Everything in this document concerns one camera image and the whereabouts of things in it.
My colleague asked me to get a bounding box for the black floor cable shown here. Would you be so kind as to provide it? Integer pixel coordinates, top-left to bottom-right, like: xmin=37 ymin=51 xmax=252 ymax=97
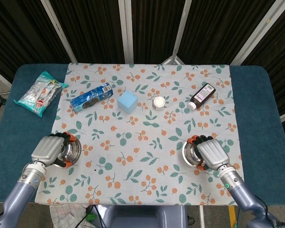
xmin=77 ymin=205 xmax=103 ymax=228

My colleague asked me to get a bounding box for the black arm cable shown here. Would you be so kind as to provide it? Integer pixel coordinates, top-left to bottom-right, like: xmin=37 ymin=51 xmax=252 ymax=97
xmin=253 ymin=194 xmax=277 ymax=220

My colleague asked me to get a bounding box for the light blue foam cube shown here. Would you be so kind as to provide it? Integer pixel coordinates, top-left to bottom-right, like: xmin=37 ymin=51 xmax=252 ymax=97
xmin=117 ymin=90 xmax=138 ymax=113

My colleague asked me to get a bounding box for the white table leg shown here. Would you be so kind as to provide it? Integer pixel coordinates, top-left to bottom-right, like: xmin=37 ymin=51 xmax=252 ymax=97
xmin=199 ymin=205 xmax=205 ymax=228

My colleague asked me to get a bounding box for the white grid-pattern cloth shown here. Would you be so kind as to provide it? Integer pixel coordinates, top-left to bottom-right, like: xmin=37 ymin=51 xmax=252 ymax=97
xmin=49 ymin=204 xmax=88 ymax=228

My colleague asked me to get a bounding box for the grey metal stand foot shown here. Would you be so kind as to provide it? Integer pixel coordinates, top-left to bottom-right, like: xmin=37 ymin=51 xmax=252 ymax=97
xmin=161 ymin=55 xmax=184 ymax=65

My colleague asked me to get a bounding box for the dark teal table cover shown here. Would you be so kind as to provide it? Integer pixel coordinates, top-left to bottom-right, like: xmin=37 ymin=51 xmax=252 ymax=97
xmin=0 ymin=63 xmax=285 ymax=206

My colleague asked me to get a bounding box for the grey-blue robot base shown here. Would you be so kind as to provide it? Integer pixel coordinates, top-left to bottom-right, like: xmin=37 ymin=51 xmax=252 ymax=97
xmin=104 ymin=204 xmax=188 ymax=228

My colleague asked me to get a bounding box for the teal snack packet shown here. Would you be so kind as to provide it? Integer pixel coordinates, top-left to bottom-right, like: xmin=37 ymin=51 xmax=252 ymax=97
xmin=13 ymin=70 xmax=69 ymax=118

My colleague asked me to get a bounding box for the blue cookie box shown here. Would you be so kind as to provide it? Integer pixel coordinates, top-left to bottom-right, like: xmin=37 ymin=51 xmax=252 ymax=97
xmin=69 ymin=82 xmax=114 ymax=114

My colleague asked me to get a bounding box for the floral tablecloth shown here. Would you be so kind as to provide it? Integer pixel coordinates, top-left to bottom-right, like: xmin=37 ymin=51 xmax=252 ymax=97
xmin=35 ymin=62 xmax=248 ymax=206

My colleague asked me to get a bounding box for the metal bowl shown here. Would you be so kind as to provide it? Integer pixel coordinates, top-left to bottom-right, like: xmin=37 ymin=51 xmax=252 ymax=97
xmin=54 ymin=136 xmax=82 ymax=169
xmin=181 ymin=140 xmax=207 ymax=170

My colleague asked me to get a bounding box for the brown medicine bottle white cap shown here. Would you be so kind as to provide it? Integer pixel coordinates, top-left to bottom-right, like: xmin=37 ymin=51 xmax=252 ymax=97
xmin=187 ymin=83 xmax=216 ymax=110

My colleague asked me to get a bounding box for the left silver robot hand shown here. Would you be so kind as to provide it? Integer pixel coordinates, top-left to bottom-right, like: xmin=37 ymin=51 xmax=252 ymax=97
xmin=30 ymin=132 xmax=79 ymax=169

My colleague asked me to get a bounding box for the small silver-lidded can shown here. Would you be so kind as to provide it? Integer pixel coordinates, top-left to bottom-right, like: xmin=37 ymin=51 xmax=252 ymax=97
xmin=152 ymin=96 xmax=166 ymax=111

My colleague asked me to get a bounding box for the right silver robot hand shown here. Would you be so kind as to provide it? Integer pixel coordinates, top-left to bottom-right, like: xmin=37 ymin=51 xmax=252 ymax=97
xmin=188 ymin=134 xmax=229 ymax=172

